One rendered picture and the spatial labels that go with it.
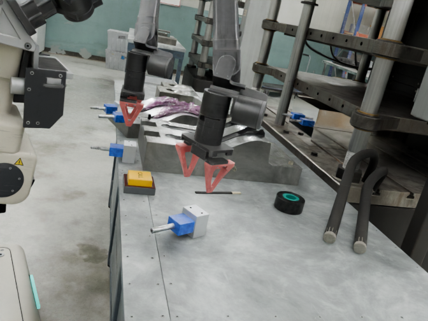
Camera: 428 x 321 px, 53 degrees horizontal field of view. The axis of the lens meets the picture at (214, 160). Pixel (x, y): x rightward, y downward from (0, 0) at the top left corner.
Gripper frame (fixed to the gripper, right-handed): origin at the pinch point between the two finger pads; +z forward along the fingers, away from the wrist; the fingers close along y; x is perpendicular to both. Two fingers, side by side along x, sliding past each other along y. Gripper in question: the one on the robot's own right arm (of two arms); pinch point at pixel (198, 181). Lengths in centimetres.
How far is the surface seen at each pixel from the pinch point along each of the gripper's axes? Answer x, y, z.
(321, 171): -82, 21, 15
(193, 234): 0.6, -2.9, 11.3
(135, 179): 1.2, 21.5, 9.6
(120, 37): -327, 617, 50
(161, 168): -13.7, 31.1, 12.0
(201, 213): -1.5, -1.6, 7.2
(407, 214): -104, -8, 22
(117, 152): -4.9, 41.9, 10.9
